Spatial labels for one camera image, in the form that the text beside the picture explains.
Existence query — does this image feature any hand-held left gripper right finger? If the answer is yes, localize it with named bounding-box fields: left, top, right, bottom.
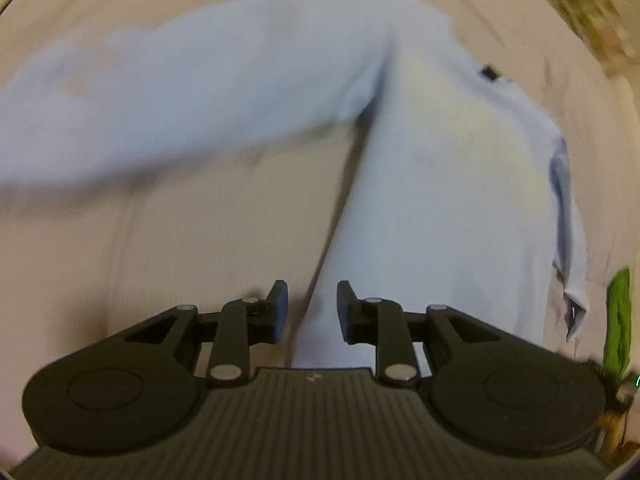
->
left=336, top=280, right=526, bottom=389

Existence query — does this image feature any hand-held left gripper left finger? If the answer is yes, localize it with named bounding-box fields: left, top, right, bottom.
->
left=102, top=279, right=291, bottom=389

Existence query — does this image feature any light blue long-sleeved shirt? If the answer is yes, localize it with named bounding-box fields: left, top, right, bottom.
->
left=0, top=0, right=589, bottom=371

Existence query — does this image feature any green cloth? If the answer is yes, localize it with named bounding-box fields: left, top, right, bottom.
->
left=602, top=267, right=634, bottom=377

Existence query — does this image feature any beige bed sheet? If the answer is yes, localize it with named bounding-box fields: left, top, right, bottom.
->
left=0, top=0, right=640, bottom=466

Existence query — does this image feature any wooden shelf unit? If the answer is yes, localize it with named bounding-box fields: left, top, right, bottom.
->
left=547, top=0, right=640, bottom=78

